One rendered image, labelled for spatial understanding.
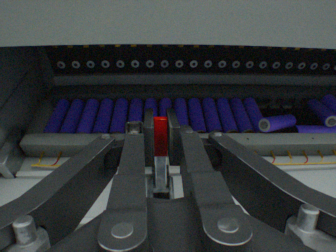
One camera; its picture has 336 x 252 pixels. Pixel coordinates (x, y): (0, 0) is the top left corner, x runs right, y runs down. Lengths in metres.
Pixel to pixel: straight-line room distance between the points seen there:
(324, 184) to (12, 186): 0.34
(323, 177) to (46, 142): 0.32
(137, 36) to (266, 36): 0.09
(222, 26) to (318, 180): 0.21
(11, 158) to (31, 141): 0.03
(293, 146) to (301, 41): 0.14
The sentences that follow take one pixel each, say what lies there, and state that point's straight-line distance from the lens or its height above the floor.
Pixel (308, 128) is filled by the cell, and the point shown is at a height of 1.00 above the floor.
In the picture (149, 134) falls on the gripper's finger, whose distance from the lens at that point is 0.16.
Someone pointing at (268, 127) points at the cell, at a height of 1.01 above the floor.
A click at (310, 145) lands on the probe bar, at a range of 0.31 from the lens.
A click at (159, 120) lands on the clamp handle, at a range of 0.19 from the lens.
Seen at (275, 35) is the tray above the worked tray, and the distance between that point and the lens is 0.19.
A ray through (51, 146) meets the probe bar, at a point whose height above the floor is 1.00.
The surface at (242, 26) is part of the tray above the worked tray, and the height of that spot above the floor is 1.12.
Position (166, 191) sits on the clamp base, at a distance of 0.22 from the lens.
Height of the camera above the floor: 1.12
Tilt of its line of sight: 25 degrees down
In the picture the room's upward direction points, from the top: 1 degrees clockwise
